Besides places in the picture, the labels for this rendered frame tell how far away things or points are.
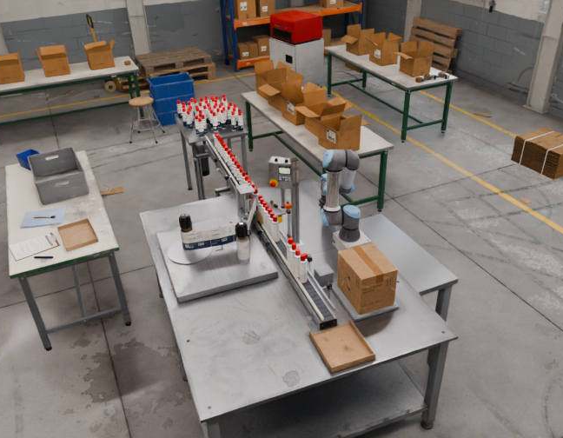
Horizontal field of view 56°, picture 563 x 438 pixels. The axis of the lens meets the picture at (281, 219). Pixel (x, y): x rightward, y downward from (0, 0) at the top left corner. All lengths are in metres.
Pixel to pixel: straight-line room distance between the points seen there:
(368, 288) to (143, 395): 1.84
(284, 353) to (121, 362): 1.67
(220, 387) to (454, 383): 1.86
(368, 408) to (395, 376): 0.33
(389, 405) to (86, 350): 2.35
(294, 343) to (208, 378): 0.52
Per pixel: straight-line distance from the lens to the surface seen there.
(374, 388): 3.72
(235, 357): 3.06
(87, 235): 4.34
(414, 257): 3.80
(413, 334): 3.22
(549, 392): 4.31
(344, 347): 3.09
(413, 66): 7.50
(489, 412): 4.05
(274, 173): 3.58
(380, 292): 3.23
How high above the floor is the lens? 3.05
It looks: 32 degrees down
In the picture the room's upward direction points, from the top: 2 degrees counter-clockwise
